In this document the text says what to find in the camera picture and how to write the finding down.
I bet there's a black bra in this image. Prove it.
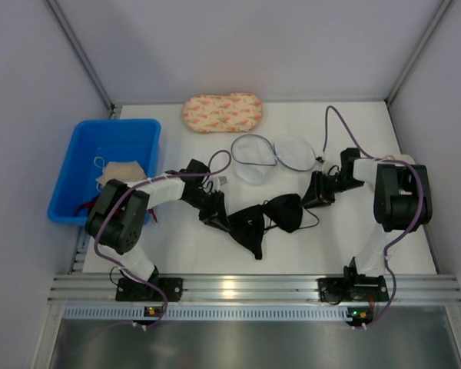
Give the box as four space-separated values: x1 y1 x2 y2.
228 194 320 260

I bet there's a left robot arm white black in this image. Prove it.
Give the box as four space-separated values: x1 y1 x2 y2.
85 159 231 294

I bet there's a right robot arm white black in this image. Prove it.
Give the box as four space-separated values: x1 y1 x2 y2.
301 148 433 278

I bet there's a floral patterned laundry bag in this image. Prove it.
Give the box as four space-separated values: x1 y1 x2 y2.
181 93 264 134

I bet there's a beige bra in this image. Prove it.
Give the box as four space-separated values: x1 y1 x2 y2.
93 156 148 192

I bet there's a red bra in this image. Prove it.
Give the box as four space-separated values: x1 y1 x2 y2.
74 196 158 224

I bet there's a blue plastic bin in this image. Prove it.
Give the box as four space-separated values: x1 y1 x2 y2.
48 118 161 226

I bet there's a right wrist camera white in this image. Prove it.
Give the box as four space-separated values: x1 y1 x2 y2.
317 153 334 173

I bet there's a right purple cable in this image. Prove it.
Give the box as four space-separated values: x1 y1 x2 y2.
320 105 426 332

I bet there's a purple cable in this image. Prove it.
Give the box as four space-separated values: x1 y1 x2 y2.
94 149 232 327
320 105 426 332

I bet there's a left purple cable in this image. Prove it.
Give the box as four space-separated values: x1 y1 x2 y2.
94 149 232 327

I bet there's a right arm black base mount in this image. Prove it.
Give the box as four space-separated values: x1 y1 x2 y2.
318 275 390 305

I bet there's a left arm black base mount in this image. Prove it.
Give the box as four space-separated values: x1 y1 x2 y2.
114 277 184 302

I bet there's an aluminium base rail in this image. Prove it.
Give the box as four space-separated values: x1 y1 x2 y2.
48 230 461 321

